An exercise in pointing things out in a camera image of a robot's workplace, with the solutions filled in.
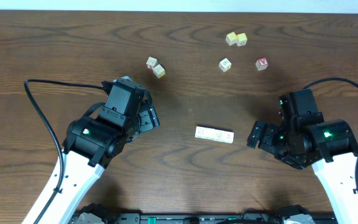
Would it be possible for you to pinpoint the white block with bug drawing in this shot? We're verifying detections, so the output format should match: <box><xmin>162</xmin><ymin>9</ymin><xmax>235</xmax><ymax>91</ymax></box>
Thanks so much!
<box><xmin>223</xmin><ymin>131</ymin><xmax>234</xmax><ymax>144</ymax></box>

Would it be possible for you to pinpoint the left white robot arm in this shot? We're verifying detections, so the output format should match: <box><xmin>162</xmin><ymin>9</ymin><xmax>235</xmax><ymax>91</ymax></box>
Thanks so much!
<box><xmin>23</xmin><ymin>99</ymin><xmax>159</xmax><ymax>223</ymax></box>

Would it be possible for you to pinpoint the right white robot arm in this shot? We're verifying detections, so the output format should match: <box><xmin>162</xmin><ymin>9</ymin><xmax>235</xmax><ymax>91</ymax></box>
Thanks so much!
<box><xmin>247</xmin><ymin>120</ymin><xmax>358</xmax><ymax>223</ymax></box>

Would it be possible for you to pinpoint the white block with yellow side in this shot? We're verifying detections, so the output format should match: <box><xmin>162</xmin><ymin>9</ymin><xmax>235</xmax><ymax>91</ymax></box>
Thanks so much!
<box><xmin>153</xmin><ymin>64</ymin><xmax>165</xmax><ymax>78</ymax></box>

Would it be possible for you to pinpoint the white block with red side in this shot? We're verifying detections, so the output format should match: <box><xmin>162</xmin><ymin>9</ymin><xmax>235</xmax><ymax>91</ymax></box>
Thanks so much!
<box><xmin>146</xmin><ymin>57</ymin><xmax>158</xmax><ymax>70</ymax></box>

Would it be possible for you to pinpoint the red letter block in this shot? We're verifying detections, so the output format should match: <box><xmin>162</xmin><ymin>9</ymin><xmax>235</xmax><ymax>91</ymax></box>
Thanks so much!
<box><xmin>255</xmin><ymin>57</ymin><xmax>269</xmax><ymax>71</ymax></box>

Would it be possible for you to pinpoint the cream block near top centre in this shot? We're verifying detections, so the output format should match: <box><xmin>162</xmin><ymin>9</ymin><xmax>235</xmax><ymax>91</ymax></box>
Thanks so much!
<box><xmin>219</xmin><ymin>58</ymin><xmax>232</xmax><ymax>72</ymax></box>

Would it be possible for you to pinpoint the yellow block right of pair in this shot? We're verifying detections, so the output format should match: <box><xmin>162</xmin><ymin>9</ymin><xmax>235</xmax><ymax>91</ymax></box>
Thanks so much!
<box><xmin>236</xmin><ymin>33</ymin><xmax>248</xmax><ymax>47</ymax></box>

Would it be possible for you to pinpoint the yellow block of pair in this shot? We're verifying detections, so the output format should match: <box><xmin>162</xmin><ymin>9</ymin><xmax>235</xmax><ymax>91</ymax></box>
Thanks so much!
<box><xmin>236</xmin><ymin>33</ymin><xmax>248</xmax><ymax>47</ymax></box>
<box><xmin>226</xmin><ymin>32</ymin><xmax>237</xmax><ymax>45</ymax></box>

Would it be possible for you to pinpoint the yellow block left of pair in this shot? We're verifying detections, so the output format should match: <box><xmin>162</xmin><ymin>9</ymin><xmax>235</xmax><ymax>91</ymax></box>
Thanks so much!
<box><xmin>226</xmin><ymin>32</ymin><xmax>237</xmax><ymax>45</ymax></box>

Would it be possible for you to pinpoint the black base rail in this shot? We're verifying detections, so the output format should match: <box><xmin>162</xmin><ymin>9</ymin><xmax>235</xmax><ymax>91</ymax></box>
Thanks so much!
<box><xmin>70</xmin><ymin>203</ymin><xmax>338</xmax><ymax>224</ymax></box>

